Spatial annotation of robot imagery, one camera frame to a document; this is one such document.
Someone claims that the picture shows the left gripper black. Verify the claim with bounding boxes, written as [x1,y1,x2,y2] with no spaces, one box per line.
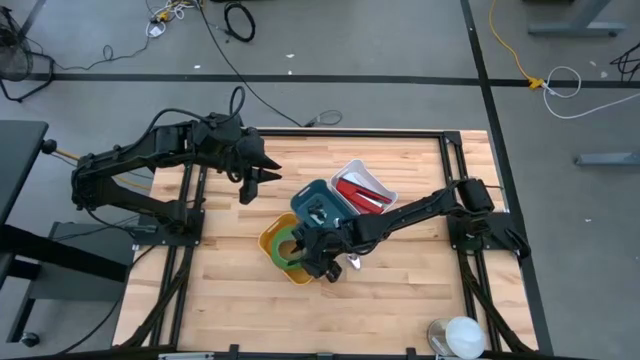
[219,124,283,184]

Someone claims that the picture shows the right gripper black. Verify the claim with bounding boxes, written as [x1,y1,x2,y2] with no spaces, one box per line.
[291,221,360,277]

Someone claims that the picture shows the green tape roll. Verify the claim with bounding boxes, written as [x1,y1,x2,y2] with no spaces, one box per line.
[271,224,307,272]

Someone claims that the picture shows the yellow plastic bin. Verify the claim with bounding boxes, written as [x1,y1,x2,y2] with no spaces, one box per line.
[257,211,315,287]

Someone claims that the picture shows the teal plastic bin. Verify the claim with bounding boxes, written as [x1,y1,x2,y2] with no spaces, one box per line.
[289,178,354,232]

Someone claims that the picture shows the white plastic bin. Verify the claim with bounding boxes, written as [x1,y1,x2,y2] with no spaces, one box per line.
[328,158,400,217]

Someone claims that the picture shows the white dome with metal base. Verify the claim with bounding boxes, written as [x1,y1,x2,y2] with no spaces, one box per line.
[426,314,488,360]

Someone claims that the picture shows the grey and black desk base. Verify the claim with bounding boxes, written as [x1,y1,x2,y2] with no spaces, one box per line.
[0,219,144,346]

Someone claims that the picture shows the black side table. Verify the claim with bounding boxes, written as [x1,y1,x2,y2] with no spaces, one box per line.
[0,119,50,226]

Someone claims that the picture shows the black floor fan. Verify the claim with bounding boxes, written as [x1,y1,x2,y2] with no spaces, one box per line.
[0,5,56,104]

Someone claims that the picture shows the grey desk foot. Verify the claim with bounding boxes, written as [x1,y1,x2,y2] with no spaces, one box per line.
[527,0,629,37]
[574,152,640,167]

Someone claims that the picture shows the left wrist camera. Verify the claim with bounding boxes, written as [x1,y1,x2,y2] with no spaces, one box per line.
[238,177,260,205]

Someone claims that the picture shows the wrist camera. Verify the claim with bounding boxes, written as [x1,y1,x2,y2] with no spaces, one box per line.
[322,259,345,284]
[238,177,260,205]

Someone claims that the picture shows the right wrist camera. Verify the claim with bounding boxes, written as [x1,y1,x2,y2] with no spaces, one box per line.
[322,259,345,284]

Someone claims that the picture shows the black cable loop with plug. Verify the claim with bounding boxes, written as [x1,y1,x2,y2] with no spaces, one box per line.
[302,108,344,129]

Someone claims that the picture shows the black aluminium table frame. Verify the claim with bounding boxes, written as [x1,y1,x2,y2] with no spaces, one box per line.
[112,127,554,360]

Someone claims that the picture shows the long black floor cable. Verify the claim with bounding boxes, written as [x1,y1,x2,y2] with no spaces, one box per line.
[194,0,307,129]

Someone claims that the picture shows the black cable coil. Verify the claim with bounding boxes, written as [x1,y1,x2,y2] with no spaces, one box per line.
[222,1,257,44]

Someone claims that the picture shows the white power strip with cables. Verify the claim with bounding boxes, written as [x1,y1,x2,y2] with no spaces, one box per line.
[144,0,199,40]

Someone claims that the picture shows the yellow floor cable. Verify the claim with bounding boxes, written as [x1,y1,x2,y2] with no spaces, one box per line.
[487,0,547,92]

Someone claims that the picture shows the white floor cable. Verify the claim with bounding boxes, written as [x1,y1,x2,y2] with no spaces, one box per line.
[542,65,640,121]

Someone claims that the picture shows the black cable bundle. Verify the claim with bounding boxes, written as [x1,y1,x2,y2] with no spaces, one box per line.
[608,41,640,82]

